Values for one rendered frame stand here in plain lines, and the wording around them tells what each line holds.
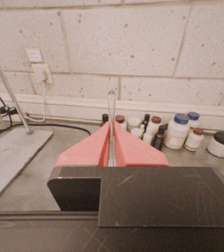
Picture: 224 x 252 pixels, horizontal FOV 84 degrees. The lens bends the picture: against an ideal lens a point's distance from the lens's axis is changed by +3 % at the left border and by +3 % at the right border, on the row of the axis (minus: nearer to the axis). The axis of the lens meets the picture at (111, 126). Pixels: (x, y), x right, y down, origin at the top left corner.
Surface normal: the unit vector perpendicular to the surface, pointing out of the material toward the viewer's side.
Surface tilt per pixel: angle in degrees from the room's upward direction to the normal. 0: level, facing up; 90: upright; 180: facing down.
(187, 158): 0
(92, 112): 90
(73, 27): 90
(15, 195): 0
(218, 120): 90
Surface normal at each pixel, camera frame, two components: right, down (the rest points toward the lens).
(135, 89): -0.16, 0.56
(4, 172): 0.00, -0.82
